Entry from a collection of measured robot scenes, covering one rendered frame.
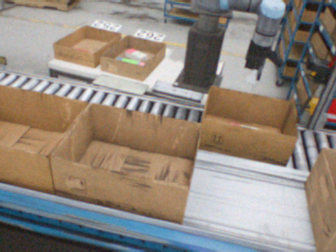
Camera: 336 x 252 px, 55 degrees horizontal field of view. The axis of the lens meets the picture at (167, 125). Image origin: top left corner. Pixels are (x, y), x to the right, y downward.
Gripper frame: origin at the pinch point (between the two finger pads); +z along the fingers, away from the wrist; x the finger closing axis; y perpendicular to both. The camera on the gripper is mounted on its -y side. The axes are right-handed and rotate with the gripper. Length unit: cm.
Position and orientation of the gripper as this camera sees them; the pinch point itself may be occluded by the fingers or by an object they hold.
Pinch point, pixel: (256, 82)
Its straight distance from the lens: 154.2
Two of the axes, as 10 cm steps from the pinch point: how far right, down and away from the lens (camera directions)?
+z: -0.7, 7.4, 6.7
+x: -2.1, 6.5, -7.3
